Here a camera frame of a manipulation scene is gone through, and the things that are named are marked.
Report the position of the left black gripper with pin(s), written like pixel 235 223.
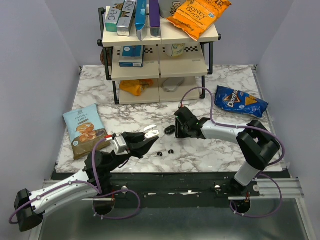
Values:
pixel 136 147

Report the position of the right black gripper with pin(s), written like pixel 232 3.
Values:
pixel 178 134

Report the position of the black earbud charging case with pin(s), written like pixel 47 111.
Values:
pixel 170 130

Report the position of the white earbud charging case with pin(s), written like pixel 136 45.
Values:
pixel 151 131

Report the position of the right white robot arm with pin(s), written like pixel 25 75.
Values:
pixel 256 143

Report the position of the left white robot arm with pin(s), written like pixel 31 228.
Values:
pixel 94 181

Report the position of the cassava chips bag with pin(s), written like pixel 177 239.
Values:
pixel 85 129

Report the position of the blue Doritos chip bag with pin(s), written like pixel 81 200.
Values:
pixel 239 102

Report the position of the orange snack bag bottom shelf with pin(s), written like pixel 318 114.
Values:
pixel 135 87

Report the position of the beige three-tier shelf rack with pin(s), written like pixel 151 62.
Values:
pixel 197 60

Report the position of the cream printed mug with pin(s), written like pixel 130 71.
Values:
pixel 174 50

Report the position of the blue white box middle shelf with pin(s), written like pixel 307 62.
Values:
pixel 132 56

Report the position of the brown object behind rack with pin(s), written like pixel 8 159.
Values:
pixel 103 58

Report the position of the orange honey dijon chip bag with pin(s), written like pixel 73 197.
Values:
pixel 195 17

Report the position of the grey printed pouch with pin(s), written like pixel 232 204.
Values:
pixel 168 8

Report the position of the teal RiO box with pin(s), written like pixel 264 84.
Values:
pixel 113 15

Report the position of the purple tall box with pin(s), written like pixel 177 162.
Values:
pixel 154 19

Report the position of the silver RiO box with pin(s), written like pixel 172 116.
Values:
pixel 125 20

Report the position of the blue tall carton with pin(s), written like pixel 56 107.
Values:
pixel 141 19

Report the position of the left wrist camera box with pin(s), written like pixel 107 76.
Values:
pixel 118 143

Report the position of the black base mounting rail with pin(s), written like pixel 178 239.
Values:
pixel 181 190

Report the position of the aluminium extrusion rail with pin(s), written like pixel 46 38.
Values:
pixel 266 189

